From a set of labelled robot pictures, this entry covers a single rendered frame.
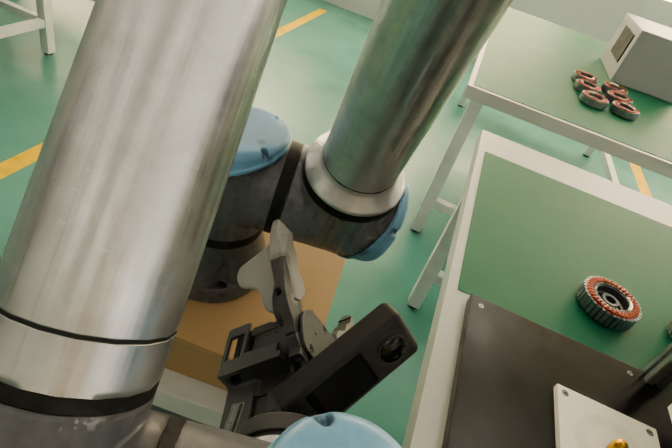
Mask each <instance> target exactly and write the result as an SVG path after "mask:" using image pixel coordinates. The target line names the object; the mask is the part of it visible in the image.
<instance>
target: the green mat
mask: <svg viewBox="0 0 672 448"><path fill-rule="evenodd" d="M590 276H600V277H604V278H607V279H609V280H612V281H614V282H615V283H618V286H619V285H621V286H622V287H623V288H625V289H626V290H627V291H628V292H630V294H631V295H633V297H634V298H635V299H636V301H637V302H638V303H639V305H640V307H641V311H642V316H641V318H640V319H639V320H638V321H637V322H636V323H635V324H634V326H633V327H632V328H630V329H629V330H625V331H619V330H615V329H613V328H609V327H607V326H605V325H603V323H602V324H601V323H599V322H598V320H599V319H598V320H597V321H596V320H595V319H594V317H595V316H594V317H591V316H590V315H589V314H590V313H589V314H588V313H587V312H586V311H585V310H584V309H583V307H582V305H581V304H580V303H579V302H580V301H578V298H577V289H578V288H579V287H580V285H581V284H582V283H583V282H584V281H585V279H586V278H587V277H590ZM623 288H622V289H623ZM458 290H460V291H462V292H464V293H466V294H469V295H471V294H473V295H475V296H478V297H480V298H482V299H484V300H487V301H489V302H491V303H493V304H495V305H498V306H500V307H502V308H504V309H506V310H509V311H511V312H513V313H515V314H518V315H520V316H522V317H524V318H526V319H529V320H531V321H533V322H535V323H538V324H540V325H542V326H544V327H546V328H549V329H551V330H553V331H555V332H558V333H560V334H562V335H564V336H566V337H569V338H571V339H573V340H575V341H577V342H580V343H582V344H584V345H586V346H589V347H591V348H593V349H595V350H597V351H600V352H602V353H604V354H606V355H609V356H611V357H613V358H615V359H617V360H620V361H622V362H624V363H626V364H628V365H631V366H633V367H635V368H637V369H640V370H642V369H643V368H644V367H645V366H646V365H647V364H648V363H649V362H650V361H651V360H652V359H654V358H655V357H656V356H657V355H658V354H659V353H660V352H661V351H662V350H663V349H665V348H666V347H667V346H668V345H669V344H670V343H671V342H672V339H671V337H670V335H669V333H668V324H669V323H670V322H671V321H672V227H670V226H668V225H665V224H663V223H660V222H658V221H655V220H653V219H650V218H648V217H646V216H643V215H641V214H638V213H636V212H633V211H631V210H628V209H626V208H623V207H621V206H619V205H616V204H614V203H611V202H609V201H606V200H604V199H601V198H599V197H596V196H594V195H592V194H589V193H587V192H584V191H582V190H579V189H577V188H574V187H572V186H569V185H567V184H565V183H562V182H560V181H557V180H555V179H552V178H550V177H547V176H545V175H542V174H540V173H538V172H535V171H533V170H530V169H528V168H525V167H523V166H520V165H518V164H515V163H513V162H511V161H508V160H506V159H503V158H501V157H498V156H496V155H493V154H491V153H488V152H486V151H485V153H484V158H483V163H482V168H481V173H480V178H479V183H478V188H477V193H476V198H475V203H474V208H473V213H472V218H471V223H470V228H469V233H468V238H467V243H466V248H465V253H464V258H463V263H462V269H461V274H460V279H459V284H458ZM642 371H643V370H642Z"/></svg>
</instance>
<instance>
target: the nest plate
mask: <svg viewBox="0 0 672 448"><path fill-rule="evenodd" d="M553 389H554V413H555V438H556V448H606V446H607V445H608V444H609V443H611V442H612V441H613V440H614V439H616V438H619V439H623V440H625V441H626V442H627V443H628V448H660V444H659V440H658V435H657V431H656V429H654V428H652V427H650V426H648V425H646V424H644V423H641V422H639V421H637V420H635V419H633V418H631V417H629V416H626V415H624V414H622V413H620V412H618V411H616V410H613V409H611V408H609V407H607V406H605V405H603V404H601V403H598V402H596V401H594V400H592V399H590V398H588V397H586V396H583V395H581V394H579V393H577V392H575V391H573V390H571V389H568V388H566V387H564V386H562V385H560V384H556V385H555V386H554V388H553Z"/></svg>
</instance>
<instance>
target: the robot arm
mask: <svg viewBox="0 0 672 448"><path fill-rule="evenodd" d="M512 2H513V0H381V3H380V5H379V8H378V10H377V13H376V15H375V18H374V21H373V23H372V26H371V28H370V31H369V33H368V36H367V38H366V41H365V44H364V46H363V49H362V51H361V54H360V56H359V59H358V61H357V64H356V67H355V69H354V72H353V74H352V77H351V79H350V82H349V85H348V87H347V90H346V92H345V95H344V97H343V100H342V102H341V105H340V108H339V110H338V113H337V115H336V118H335V120H334V123H333V125H332V128H331V131H329V132H327V133H324V134H323V135H321V136H319V137H318V138H317V139H316V140H314V142H313V143H312V144H311V146H309V145H306V144H302V143H299V142H296V141H293V140H292V137H291V133H290V129H289V127H288V125H287V124H286V123H285V122H284V121H283V120H279V117H278V116H277V115H275V114H273V113H271V112H269V111H267V110H264V109H261V108H257V107H252V105H253V102H254V99H255V96H256V93H257V90H258V87H259V84H260V81H261V78H262V75H263V72H264V69H265V66H266V63H267V60H268V57H269V54H270V51H271V48H272V45H273V42H274V39H275V36H276V33H277V30H278V27H279V24H280V21H281V18H282V15H283V12H284V9H285V6H286V3H287V0H95V3H94V6H93V9H92V11H91V14H90V17H89V20H88V22H87V25H86V28H85V30H84V33H83V36H82V39H81V41H80V44H79V47H78V50H77V52H76V55H75V58H74V61H73V63H72V66H71V69H70V71H69V74H68V77H67V80H66V82H65V85H64V88H63V91H62V93H61V96H60V99H59V101H58V104H57V107H56V110H55V112H54V115H53V118H52V121H51V123H50V126H49V129H48V131H47V134H46V137H45V140H44V142H43V145H42V148H41V151H40V153H39V156H38V159H37V162H36V164H35V167H34V170H33V172H32V175H31V178H30V181H29V183H28V186H27V189H26V192H25V194H24V197H23V200H22V202H21V205H20V208H19V211H18V213H17V216H16V219H15V222H14V224H13V227H12V230H11V232H10V235H9V238H8V241H7V243H6V246H5V249H4V252H3V254H2V257H1V260H0V448H402V447H401V446H400V445H399V444H398V443H397V442H396V441H395V440H394V439H393V438H392V437H391V436H390V435H389V434H388V433H386V432H385V431H384V430H383V429H381V428H380V427H378V426H377V425H375V424H373V423H372V422H370V421H368V420H366V419H364V418H361V417H358V416H356V415H352V414H348V413H344V412H345V411H347V410H348V409H349V408H350V407H351V406H353V405H354V404H355V403H356V402H357V401H358V400H360V399H361V398H362V397H363V396H364V395H366V394H367V393H368V392H369V391H370V390H372V389H373V388H374V387H375V386H376V385H377V384H379V383H380V382H381V381H382V380H383V379H385V378H386V377H387V376H388V375H389V374H391V373H392V372H393V371H394V370H395V369H396V368H398V367H399V366H400V365H401V364H402V363H404V362H405V361H406V360H407V359H408V358H410V357H411V356H412V355H413V354H414V353H416V351H417V349H418V344H417V342H416V340H415V338H414V337H413V335H412V333H411V332H410V330H409V328H408V327H407V325H406V323H405V322H404V320H403V318H402V317H401V315H400V314H399V313H398V312H397V311H396V310H395V309H394V308H393V307H392V306H391V305H390V304H388V303H381V304H380V305H379V306H377V307H376V308H375V309H374V310H372V311H371V312H370V313H369V314H367V315H366V316H365V317H364V318H362V319H361V320H360V321H359V322H357V323H356V324H355V325H354V321H353V318H352V317H351V316H349V315H346V316H344V317H342V318H341V319H340V320H339V321H338V322H339V323H338V327H337V328H334V329H333V333H330V332H329V331H328V330H327V329H326V327H325V326H324V325H323V323H322V322H321V321H320V319H319V318H318V317H317V315H316V314H315V312H314V311H313V310H306V311H303V312H302V306H301V302H299V301H301V300H302V298H303V296H304V295H305V287H304V282H303V279H302V277H301V275H300V272H299V269H298V265H297V254H296V251H295V248H294V245H293V241H296V242H300V243H303V244H306V245H309V246H312V247H316V248H319V249H322V250H325V251H329V252H332V253H335V254H337V255H338V256H340V257H342V258H346V259H356V260H360V261H366V262H367V261H373V260H375V259H377V258H379V257H380V256H381V255H383V254H384V253H385V252H386V251H387V250H388V248H389V247H390V246H391V244H392V243H393V241H394V240H395V238H396V233H397V231H398V230H400V229H401V227H402V224H403V222H404V219H405V216H406V213H407V210H408V205H409V200H410V188H409V184H408V182H407V181H406V179H405V172H404V167H405V166H406V164H407V163H408V161H409V160H410V158H411V157H412V155H413V154H414V152H415V151H416V149H417V147H418V146H419V144H420V143H421V141H422V140H423V138H424V137H425V135H426V134H427V132H428V131H429V129H430V128H431V126H432V125H433V123H434V121H435V120H436V118H437V117H438V115H439V114H440V112H441V111H442V109H443V108H444V106H445V104H446V103H447V101H448V100H449V98H450V97H451V95H452V94H453V92H454V91H455V89H456V88H457V86H458V85H459V83H460V81H461V80H462V78H463V77H464V75H465V74H466V72H467V71H468V69H469V68H470V66H471V65H472V63H473V62H474V60H475V58H476V57H477V55H478V54H479V52H480V51H481V49H482V48H483V46H484V45H485V43H486V42H487V40H488V39H489V37H490V35H491V34H492V32H493V31H494V29H495V28H496V26H497V25H498V23H499V22H500V20H501V19H502V17H503V15H504V14H505V12H506V11H507V9H508V8H509V6H510V5H511V3H512ZM264 232H267V233H270V242H269V245H268V246H267V247H266V246H265V238H264ZM251 290H257V291H259V292H260V294H261V298H262V302H263V306H264V308H265V309H266V310H267V311H268V312H270V313H273V314H274V316H275V318H276V320H277V321H276V322H272V321H271V322H268V323H265V324H263V325H260V326H258V327H255V328H253V331H251V327H252V324H251V323H247V324H245V325H242V326H240V327H237V328H235V329H232V330H230V331H229V335H228V339H227V342H226V346H225V350H224V353H223V357H222V361H221V364H220V368H219V372H218V375H217V378H218V379H219V380H220V381H221V382H222V383H223V384H224V385H225V386H226V387H227V389H228V394H227V398H226V402H225V407H224V411H223V415H222V419H221V423H220V427H219V428H216V427H212V426H208V425H204V424H201V423H197V422H193V421H189V420H187V419H183V418H179V417H175V416H172V415H169V414H165V413H162V412H158V411H154V410H151V406H152V403H153V400H154V397H155V394H156V391H157V388H158V385H159V382H160V380H161V378H162V375H163V372H164V369H165V366H166V363H167V360H168V357H169V354H170V351H171V348H172V345H173V342H174V339H175V336H176V333H177V330H178V327H179V324H180V321H181V318H182V315H183V312H184V309H185V306H186V303H187V300H188V299H191V300H194V301H199V302H206V303H220V302H227V301H231V300H234V299H237V298H239V297H241V296H243V295H245V294H247V293H248V292H249V291H251ZM235 339H238V341H237V345H236V349H235V353H234V357H233V359H232V360H229V361H227V359H228V355H229V351H230V347H231V344H232V340H235Z"/></svg>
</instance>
